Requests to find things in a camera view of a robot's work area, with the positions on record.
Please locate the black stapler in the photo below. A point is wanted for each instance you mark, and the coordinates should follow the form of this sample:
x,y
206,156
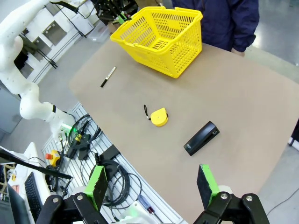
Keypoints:
x,y
201,137

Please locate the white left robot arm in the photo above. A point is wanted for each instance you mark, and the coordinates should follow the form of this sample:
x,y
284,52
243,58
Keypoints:
x,y
14,46

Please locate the white marker black cap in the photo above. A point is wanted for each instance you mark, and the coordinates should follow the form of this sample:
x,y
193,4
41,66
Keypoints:
x,y
108,77

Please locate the black keyboard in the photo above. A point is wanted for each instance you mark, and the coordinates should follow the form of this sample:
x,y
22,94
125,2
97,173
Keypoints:
x,y
33,196

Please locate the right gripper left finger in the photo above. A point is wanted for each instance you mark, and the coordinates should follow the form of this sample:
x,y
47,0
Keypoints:
x,y
98,184

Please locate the person left hand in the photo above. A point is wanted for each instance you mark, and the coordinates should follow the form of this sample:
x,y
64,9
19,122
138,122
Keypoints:
x,y
238,52

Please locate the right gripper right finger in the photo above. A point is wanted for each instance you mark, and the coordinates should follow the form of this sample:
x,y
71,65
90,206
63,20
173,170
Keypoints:
x,y
205,184

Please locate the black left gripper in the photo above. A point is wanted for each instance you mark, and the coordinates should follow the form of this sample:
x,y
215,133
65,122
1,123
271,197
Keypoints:
x,y
112,8

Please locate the black power adapter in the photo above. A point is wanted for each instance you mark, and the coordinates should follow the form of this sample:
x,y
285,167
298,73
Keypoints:
x,y
77,142

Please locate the translucent storage box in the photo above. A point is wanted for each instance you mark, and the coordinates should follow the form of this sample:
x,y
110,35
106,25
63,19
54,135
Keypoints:
x,y
99,33

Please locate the yellow tape measure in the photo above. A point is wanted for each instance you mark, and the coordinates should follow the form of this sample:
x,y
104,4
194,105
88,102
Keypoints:
x,y
158,117

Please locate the yellow red emergency stop button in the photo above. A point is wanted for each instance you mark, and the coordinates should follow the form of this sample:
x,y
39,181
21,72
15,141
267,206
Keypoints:
x,y
53,157

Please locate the person in purple jacket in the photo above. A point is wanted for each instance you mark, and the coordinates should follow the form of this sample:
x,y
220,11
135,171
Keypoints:
x,y
222,21

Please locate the flat black box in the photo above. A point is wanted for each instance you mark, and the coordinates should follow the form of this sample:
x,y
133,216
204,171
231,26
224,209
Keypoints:
x,y
109,151

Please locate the yellow plastic shopping basket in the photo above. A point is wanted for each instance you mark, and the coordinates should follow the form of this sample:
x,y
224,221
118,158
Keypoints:
x,y
140,56

